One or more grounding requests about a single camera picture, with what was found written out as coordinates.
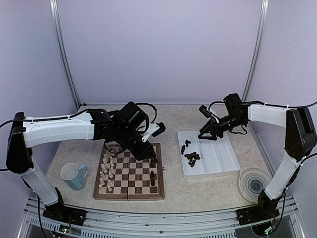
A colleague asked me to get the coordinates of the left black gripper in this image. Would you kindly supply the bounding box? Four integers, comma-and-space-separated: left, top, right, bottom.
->
114, 125, 156, 162

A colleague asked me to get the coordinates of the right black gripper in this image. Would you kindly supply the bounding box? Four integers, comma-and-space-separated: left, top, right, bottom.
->
199, 113, 246, 140

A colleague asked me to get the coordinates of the white plastic tray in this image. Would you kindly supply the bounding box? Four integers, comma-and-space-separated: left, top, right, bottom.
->
177, 131, 241, 179

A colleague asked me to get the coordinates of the wooden chess board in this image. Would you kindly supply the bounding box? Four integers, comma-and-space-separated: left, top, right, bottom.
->
93, 143, 165, 201

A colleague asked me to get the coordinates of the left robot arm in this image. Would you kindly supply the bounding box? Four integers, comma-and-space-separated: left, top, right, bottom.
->
1, 102, 164, 221

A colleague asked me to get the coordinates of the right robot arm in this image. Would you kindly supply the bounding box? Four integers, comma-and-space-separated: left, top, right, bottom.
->
198, 93, 317, 201

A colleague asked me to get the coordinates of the pile of dark chess pieces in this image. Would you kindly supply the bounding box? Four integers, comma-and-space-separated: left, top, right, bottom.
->
180, 139, 201, 168

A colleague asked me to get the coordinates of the white chess pieces row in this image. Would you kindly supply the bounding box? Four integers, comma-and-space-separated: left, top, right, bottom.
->
97, 149, 117, 194

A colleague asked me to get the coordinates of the grey spiral coaster plate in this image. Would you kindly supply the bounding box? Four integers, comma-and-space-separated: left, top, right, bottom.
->
238, 167, 272, 203

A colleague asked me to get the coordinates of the light blue mug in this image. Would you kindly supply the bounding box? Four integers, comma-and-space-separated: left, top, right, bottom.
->
60, 163, 89, 190

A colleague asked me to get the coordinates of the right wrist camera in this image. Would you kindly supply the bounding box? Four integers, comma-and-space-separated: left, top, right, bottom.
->
199, 105, 219, 123

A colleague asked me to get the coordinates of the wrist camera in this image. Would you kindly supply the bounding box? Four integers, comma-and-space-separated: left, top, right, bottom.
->
199, 105, 219, 123
141, 122, 166, 142

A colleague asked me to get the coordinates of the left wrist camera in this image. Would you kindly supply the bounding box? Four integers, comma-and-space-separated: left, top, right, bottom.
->
141, 122, 166, 142

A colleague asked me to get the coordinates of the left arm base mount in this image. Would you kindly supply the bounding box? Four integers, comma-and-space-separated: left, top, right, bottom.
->
43, 206, 87, 226

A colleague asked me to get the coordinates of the aluminium front rail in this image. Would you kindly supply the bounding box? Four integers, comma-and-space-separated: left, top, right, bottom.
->
17, 195, 303, 238

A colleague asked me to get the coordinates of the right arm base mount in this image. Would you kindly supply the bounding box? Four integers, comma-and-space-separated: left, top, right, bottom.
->
236, 204, 280, 225

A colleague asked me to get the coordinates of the right aluminium corner post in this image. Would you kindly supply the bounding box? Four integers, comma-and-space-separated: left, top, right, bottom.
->
242, 0, 269, 101

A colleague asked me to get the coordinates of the aluminium corner post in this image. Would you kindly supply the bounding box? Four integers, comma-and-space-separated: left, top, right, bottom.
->
242, 0, 269, 101
50, 0, 81, 109

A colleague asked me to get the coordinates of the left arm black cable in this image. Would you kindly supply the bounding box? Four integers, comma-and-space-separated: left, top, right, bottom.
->
0, 119, 18, 172

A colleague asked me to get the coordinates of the left aluminium corner post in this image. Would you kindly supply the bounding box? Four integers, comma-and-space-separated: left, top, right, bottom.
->
50, 0, 81, 109

